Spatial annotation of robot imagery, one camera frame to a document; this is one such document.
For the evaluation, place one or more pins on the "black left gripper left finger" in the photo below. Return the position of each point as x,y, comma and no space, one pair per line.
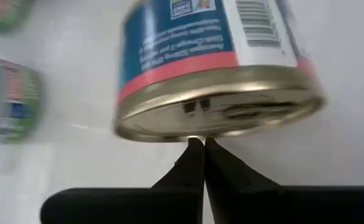
156,205

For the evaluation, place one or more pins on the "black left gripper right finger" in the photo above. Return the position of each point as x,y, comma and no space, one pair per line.
262,205

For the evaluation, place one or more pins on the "blue pink label gold can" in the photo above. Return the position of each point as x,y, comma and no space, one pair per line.
200,77

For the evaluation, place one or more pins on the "green label light tuna can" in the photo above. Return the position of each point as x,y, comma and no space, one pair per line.
4,14
13,99

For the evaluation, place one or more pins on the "white glossy table sheet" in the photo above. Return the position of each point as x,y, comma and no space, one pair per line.
76,161

